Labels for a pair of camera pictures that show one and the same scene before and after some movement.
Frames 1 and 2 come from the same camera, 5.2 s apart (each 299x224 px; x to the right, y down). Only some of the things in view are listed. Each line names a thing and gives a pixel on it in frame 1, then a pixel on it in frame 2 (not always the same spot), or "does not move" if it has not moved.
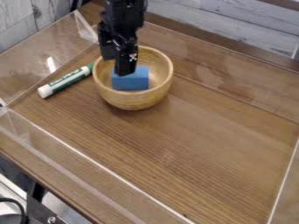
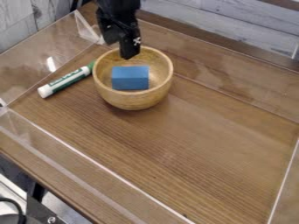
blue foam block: x=137 y=81 does not move
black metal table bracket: x=39 y=213 does not move
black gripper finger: x=126 y=59 → x=130 y=38
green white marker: x=49 y=87 does not move
